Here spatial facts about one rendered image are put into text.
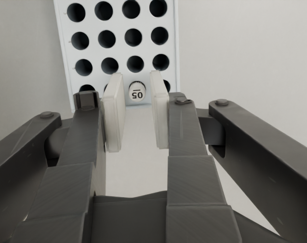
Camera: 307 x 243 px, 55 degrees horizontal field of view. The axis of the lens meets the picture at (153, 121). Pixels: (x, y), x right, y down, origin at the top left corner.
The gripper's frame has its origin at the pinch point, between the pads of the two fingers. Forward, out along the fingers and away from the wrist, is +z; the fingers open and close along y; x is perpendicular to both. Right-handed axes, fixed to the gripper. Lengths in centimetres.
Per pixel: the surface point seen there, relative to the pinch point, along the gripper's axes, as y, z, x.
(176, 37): 3.0, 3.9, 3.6
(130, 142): -1.1, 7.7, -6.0
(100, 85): -2.8, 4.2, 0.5
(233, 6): 8.2, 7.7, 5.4
